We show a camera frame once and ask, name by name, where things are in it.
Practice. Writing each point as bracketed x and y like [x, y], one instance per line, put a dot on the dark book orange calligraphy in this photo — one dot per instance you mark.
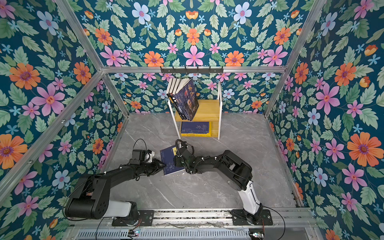
[177, 93]

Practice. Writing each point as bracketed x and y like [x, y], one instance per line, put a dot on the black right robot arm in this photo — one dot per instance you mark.
[235, 172]

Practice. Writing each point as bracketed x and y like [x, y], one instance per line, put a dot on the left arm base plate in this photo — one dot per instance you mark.
[142, 218]

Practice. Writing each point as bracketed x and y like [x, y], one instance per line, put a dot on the white wooden book shelf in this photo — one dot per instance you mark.
[209, 110]

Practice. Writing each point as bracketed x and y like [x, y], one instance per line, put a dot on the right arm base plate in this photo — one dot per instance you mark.
[243, 218]

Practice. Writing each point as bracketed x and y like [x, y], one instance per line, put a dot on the dark patterned book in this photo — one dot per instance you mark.
[188, 92]

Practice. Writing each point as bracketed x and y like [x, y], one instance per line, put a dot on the small dark blue book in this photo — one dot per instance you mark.
[167, 157]

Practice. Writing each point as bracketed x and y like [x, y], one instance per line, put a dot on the black book on shelf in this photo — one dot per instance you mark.
[171, 80]

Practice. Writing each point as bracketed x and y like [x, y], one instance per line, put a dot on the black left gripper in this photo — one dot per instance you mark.
[157, 165]

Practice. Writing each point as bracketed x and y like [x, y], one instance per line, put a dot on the aluminium mounting rail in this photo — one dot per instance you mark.
[209, 218]

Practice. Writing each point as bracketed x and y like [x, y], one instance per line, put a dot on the black wolf cover book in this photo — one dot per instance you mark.
[174, 100]

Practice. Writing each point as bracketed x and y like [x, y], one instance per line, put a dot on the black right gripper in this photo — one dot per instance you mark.
[177, 162]

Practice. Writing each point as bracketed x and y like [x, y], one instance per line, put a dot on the yellow cartoon cover book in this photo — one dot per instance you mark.
[198, 135]

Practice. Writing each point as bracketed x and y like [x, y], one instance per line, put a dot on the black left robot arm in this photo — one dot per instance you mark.
[91, 197]

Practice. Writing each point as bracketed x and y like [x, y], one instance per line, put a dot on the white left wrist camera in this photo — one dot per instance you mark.
[149, 155]

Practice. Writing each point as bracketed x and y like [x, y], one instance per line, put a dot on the black hook rail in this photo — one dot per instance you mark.
[191, 70]

